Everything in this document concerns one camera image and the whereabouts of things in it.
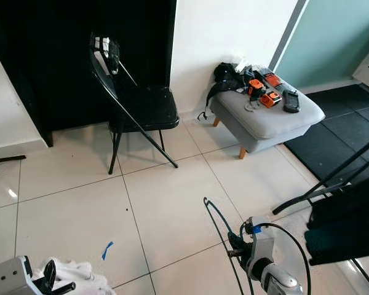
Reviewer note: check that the orange black device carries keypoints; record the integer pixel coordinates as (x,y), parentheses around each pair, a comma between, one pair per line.
(256,87)
(272,100)
(273,78)

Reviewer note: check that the black handset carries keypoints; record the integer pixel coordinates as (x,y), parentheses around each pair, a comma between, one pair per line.
(291,101)

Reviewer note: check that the blue tape strip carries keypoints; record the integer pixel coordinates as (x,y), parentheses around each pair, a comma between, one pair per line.
(107,251)

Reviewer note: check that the black folding chair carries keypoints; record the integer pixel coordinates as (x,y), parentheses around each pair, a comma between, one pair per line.
(144,107)

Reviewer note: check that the black metal clothes rack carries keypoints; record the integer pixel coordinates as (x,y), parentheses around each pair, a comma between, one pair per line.
(307,198)

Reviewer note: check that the black printed T-shirt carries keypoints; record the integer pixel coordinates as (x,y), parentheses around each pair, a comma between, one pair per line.
(344,227)

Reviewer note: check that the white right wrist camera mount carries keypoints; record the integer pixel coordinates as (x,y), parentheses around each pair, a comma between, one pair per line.
(262,246)

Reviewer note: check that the white T-shirt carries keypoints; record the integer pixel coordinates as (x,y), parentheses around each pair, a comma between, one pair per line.
(86,279)

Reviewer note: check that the grey ottoman with wooden legs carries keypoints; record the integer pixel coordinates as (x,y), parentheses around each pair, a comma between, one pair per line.
(277,126)

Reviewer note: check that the black stand leg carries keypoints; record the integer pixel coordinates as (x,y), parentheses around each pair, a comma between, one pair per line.
(9,159)

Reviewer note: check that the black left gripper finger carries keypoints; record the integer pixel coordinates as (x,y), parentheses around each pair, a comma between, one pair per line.
(50,271)
(61,287)

